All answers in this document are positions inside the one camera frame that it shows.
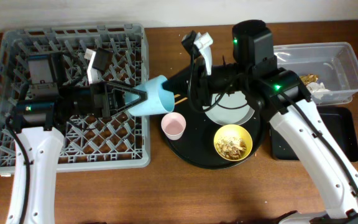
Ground yellow bowl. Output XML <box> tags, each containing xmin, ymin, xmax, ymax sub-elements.
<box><xmin>213</xmin><ymin>124</ymin><xmax>253</xmax><ymax>162</ymax></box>

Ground grey plastic dishwasher rack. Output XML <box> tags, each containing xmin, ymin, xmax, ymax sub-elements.
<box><xmin>0</xmin><ymin>24</ymin><xmax>150</xmax><ymax>176</ymax></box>

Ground round black serving tray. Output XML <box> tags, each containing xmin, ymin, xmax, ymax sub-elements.
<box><xmin>166</xmin><ymin>89</ymin><xmax>267</xmax><ymax>169</ymax></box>

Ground rice and peanut shell scraps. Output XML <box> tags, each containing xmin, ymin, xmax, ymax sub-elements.
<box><xmin>214</xmin><ymin>137</ymin><xmax>247</xmax><ymax>160</ymax></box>

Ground clear plastic waste bin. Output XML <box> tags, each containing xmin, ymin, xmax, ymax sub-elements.
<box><xmin>273</xmin><ymin>42</ymin><xmax>358</xmax><ymax>106</ymax></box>

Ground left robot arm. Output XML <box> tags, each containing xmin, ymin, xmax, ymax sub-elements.
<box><xmin>6</xmin><ymin>49</ymin><xmax>147</xmax><ymax>223</ymax></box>

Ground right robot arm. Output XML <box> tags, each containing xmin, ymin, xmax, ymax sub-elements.
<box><xmin>163</xmin><ymin>20</ymin><xmax>358</xmax><ymax>223</ymax></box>

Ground grey round plate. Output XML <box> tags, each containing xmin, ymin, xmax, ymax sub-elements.
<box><xmin>205</xmin><ymin>91</ymin><xmax>255</xmax><ymax>126</ymax></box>

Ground white tissue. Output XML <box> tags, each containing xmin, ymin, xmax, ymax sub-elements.
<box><xmin>306</xmin><ymin>82</ymin><xmax>330</xmax><ymax>100</ymax></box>

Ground pink plastic cup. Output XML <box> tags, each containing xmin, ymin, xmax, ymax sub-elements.
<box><xmin>161</xmin><ymin>112</ymin><xmax>186</xmax><ymax>141</ymax></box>

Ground gold foil wrapper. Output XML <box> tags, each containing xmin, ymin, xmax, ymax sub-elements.
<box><xmin>300</xmin><ymin>73</ymin><xmax>319</xmax><ymax>86</ymax></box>

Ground black rectangular tray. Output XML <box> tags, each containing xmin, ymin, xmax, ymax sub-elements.
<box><xmin>269</xmin><ymin>105</ymin><xmax>358</xmax><ymax>162</ymax></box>

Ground wooden chopstick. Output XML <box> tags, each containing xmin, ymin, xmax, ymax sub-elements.
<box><xmin>174</xmin><ymin>94</ymin><xmax>188</xmax><ymax>105</ymax></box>

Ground blue plastic cup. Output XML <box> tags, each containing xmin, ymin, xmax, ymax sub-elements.
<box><xmin>127</xmin><ymin>75</ymin><xmax>175</xmax><ymax>116</ymax></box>

